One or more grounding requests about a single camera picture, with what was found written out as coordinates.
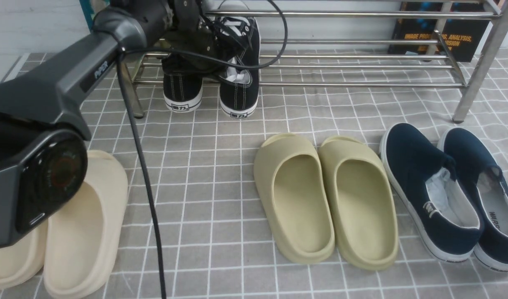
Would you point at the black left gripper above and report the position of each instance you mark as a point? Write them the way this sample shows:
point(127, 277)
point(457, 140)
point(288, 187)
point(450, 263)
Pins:
point(191, 31)

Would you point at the cream slipper right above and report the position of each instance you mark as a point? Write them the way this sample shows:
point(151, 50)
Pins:
point(83, 236)

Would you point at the olive slipper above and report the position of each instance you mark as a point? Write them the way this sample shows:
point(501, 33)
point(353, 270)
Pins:
point(361, 203)
point(288, 178)

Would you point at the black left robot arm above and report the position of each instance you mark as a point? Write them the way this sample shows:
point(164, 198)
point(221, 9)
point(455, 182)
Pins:
point(43, 159)

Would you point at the black canvas sneaker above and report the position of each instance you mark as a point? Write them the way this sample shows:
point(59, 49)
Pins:
point(182, 85)
point(239, 88)

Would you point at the navy slip-on shoe right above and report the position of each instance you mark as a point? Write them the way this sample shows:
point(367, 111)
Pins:
point(484, 183)

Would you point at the olive slipper right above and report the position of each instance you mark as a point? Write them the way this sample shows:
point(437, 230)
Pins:
point(361, 203)

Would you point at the navy slip-on shoe left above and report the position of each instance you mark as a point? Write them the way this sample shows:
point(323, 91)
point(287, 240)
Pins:
point(426, 181)

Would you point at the cream slipper left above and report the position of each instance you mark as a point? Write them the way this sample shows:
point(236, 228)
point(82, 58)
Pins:
point(22, 260)

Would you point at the cream slipper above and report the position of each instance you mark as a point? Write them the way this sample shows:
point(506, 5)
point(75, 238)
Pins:
point(22, 260)
point(83, 236)

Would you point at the navy slip-on shoe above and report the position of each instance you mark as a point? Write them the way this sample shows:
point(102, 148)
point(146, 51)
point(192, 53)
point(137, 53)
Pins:
point(484, 183)
point(426, 181)

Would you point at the olive slipper left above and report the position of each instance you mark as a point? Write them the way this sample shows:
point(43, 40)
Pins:
point(288, 178)

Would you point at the metal shoe rack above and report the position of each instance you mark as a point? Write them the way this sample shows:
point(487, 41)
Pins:
point(438, 56)

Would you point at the black book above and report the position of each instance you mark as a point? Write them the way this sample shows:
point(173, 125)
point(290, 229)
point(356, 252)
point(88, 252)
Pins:
point(461, 36)

